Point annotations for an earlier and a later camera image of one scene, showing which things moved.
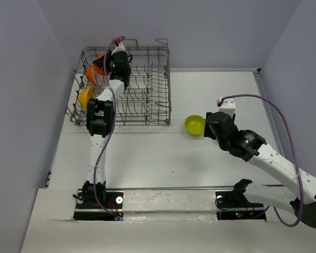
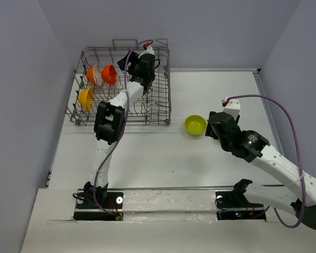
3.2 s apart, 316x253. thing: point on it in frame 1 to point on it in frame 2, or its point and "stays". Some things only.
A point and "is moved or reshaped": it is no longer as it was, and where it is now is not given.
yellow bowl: [84, 97] stays
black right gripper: [208, 132] stays
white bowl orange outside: [94, 74] stays
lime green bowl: [195, 125] stays
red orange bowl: [99, 70] is moved or reshaped
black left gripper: [99, 62] to [132, 59]
